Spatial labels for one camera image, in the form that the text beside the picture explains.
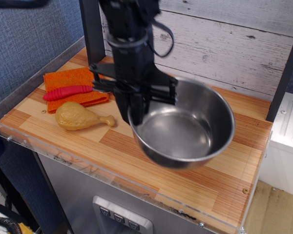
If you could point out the black vertical post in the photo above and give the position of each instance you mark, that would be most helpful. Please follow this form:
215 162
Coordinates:
93 30
281 89

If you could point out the black vertical post right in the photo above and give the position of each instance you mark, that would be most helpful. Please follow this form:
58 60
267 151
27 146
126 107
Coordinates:
281 89

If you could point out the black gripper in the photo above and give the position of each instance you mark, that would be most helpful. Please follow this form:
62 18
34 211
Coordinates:
134 73

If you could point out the yellow object bottom left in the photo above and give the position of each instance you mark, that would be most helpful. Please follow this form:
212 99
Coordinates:
25 229

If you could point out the orange folded cloth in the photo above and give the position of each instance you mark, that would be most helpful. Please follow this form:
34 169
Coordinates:
80 76

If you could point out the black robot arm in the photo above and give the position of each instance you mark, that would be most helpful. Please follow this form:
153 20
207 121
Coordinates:
132 20

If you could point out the black vertical post left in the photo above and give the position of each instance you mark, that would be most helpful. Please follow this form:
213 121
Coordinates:
93 30

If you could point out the clear acrylic counter guard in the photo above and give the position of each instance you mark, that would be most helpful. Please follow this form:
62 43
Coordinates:
215 196

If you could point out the stainless steel cabinet front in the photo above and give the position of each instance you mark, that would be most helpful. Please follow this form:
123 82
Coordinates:
75 190

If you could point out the silver button control panel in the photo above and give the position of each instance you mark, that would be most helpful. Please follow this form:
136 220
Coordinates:
115 219

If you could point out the plastic toy chicken drumstick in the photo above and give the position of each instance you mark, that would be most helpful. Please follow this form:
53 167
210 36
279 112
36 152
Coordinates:
72 116

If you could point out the red handled metal spoon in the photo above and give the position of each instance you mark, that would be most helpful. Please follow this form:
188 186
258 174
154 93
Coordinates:
68 91

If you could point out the white ribbed appliance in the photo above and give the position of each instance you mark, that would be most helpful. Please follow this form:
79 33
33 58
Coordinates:
277 166

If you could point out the stainless steel pot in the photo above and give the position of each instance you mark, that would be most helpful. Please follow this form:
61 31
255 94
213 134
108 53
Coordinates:
186 135

